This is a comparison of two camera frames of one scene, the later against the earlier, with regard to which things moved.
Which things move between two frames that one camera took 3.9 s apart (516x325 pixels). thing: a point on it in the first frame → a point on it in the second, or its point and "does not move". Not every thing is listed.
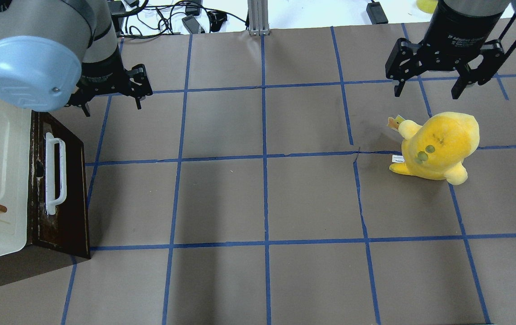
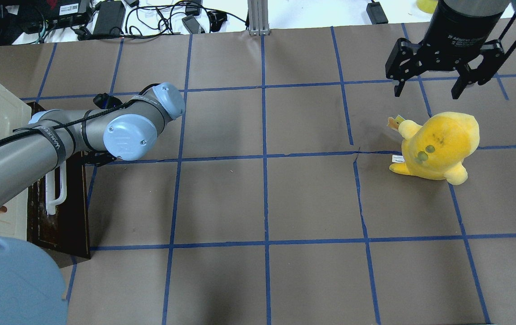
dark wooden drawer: x=53 y=241 does not move
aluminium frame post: x=258 y=17 does not move
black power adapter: x=376 y=13 does not move
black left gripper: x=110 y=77 → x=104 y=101
